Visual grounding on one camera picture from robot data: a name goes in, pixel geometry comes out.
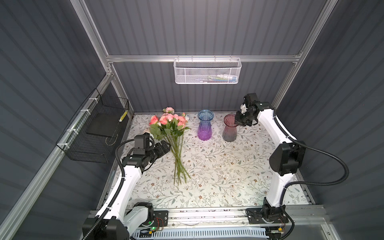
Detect bunch of artificial flowers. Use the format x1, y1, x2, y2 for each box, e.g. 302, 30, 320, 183
146, 107, 190, 185

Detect pink red glass vase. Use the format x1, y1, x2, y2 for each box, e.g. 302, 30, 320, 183
222, 114, 238, 142

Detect yellow green marker pen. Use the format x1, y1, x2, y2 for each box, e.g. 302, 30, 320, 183
119, 111, 129, 122

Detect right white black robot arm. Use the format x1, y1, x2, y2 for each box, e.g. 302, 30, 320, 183
235, 93, 305, 223

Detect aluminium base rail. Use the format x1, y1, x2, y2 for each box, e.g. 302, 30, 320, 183
80, 205, 331, 240

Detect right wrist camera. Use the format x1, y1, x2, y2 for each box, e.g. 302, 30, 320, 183
241, 104, 248, 114

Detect floral patterned table mat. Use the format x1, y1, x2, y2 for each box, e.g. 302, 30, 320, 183
107, 112, 311, 210

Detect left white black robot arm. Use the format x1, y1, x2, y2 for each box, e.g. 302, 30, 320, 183
82, 133, 171, 240

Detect tubes in white basket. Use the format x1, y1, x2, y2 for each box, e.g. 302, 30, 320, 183
196, 74, 239, 84

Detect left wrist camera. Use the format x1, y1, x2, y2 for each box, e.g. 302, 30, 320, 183
133, 133, 155, 155

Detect blue purple glass vase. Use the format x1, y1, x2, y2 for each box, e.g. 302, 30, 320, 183
198, 110, 214, 141

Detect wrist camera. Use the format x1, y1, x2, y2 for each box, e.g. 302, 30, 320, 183
133, 133, 155, 155
241, 104, 248, 114

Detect white wire mesh basket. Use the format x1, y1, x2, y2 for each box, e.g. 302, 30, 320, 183
173, 57, 242, 85

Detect black wire mesh basket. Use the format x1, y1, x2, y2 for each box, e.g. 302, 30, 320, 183
57, 91, 130, 164

